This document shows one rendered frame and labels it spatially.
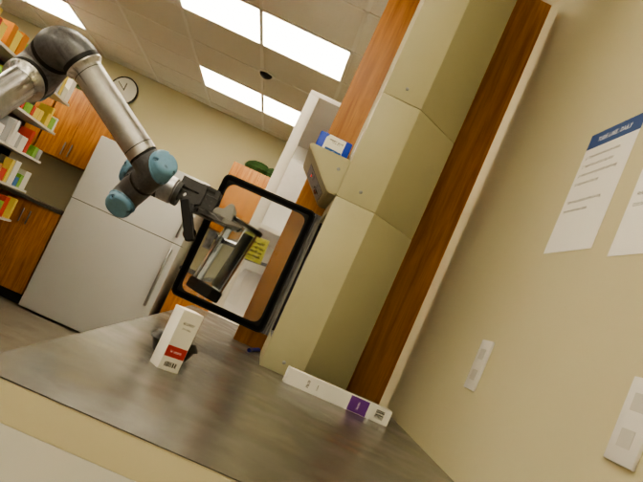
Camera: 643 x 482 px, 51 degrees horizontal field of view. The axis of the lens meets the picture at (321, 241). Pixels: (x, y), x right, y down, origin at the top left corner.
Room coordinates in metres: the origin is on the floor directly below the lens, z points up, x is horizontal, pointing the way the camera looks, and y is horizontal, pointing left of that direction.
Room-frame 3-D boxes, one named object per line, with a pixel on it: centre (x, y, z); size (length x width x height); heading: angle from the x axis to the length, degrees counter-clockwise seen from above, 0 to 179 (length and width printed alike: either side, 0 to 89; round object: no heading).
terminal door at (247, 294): (2.05, 0.20, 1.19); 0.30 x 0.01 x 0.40; 87
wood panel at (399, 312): (2.12, -0.12, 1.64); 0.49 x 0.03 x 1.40; 93
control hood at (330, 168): (1.89, 0.08, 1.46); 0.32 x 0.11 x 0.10; 3
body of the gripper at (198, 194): (1.86, 0.36, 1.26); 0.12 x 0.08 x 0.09; 92
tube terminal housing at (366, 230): (1.89, -0.10, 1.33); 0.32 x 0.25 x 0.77; 3
